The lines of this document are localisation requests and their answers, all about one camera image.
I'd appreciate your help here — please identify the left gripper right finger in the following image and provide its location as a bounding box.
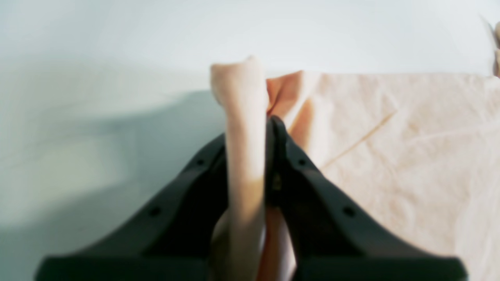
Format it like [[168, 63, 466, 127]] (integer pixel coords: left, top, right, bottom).
[[265, 116, 468, 281]]

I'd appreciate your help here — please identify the peach pink T-shirt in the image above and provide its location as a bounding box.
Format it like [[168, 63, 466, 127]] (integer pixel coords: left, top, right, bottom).
[[211, 57, 500, 281]]

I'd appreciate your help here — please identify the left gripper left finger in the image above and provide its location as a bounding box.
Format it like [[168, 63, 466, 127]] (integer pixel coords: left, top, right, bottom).
[[35, 135, 228, 281]]

